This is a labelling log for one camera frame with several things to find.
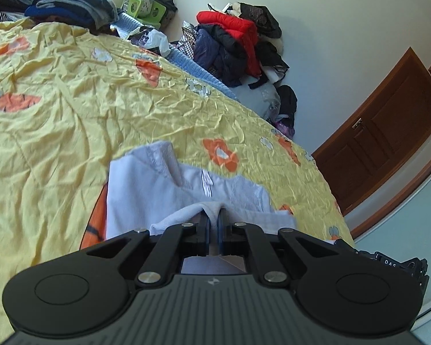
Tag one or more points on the green plastic chair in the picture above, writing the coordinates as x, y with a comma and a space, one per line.
133, 5

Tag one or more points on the yellow printed bed sheet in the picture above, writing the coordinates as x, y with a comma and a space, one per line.
57, 133

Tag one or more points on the red puffer jacket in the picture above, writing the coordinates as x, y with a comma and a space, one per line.
230, 21

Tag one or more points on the navy jacket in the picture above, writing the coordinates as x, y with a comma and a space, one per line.
212, 50

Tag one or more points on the checkered cloth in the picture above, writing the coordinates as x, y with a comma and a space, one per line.
186, 41

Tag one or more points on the dark cloth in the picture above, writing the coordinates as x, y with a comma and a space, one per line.
167, 7

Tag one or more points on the brown wooden door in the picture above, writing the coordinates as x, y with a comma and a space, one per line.
380, 133

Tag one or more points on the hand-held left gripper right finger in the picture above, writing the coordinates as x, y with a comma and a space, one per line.
221, 231

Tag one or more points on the lavender long-sleeve shirt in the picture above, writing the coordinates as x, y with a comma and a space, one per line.
147, 187

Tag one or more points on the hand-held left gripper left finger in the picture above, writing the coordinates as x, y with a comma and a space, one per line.
205, 231

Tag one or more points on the grey cloth bundle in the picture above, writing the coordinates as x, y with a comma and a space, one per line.
255, 97

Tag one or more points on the white plastic bag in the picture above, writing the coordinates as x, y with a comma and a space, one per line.
158, 41

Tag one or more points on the purple cloth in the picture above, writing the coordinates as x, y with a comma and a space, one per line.
285, 127

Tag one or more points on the black clothing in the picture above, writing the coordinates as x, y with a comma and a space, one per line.
258, 18

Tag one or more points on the blue knitted blanket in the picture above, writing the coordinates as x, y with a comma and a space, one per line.
190, 64

